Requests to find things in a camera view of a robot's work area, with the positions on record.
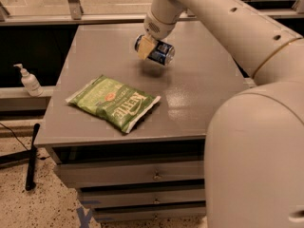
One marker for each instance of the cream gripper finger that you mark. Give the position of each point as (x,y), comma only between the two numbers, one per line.
(146,45)

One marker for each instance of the black stand leg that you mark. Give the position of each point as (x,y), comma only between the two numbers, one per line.
(28,155)

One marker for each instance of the middle grey drawer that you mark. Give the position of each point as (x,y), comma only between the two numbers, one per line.
(159,195)

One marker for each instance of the grey drawer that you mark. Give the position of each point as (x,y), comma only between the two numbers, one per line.
(110,173)
(149,212)
(159,195)

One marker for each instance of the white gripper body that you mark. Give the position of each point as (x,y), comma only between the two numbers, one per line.
(157,27)

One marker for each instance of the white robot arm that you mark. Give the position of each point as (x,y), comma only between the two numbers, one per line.
(254,149)

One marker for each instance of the white pump bottle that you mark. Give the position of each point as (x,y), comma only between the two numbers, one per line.
(30,82)

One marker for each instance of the grey drawer cabinet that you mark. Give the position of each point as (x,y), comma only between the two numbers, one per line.
(128,134)

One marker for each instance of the top grey drawer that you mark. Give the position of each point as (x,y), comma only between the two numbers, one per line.
(110,173)

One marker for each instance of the blue tape cross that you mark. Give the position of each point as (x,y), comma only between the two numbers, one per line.
(84,218)

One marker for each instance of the bottom grey drawer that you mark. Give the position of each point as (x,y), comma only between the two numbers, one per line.
(149,212)

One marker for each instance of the blue pepsi can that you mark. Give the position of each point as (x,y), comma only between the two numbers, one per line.
(162,53)

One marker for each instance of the metal window rail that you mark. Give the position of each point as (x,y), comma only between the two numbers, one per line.
(44,12)

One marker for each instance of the green kettle chips bag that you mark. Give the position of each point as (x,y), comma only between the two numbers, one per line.
(119,104)

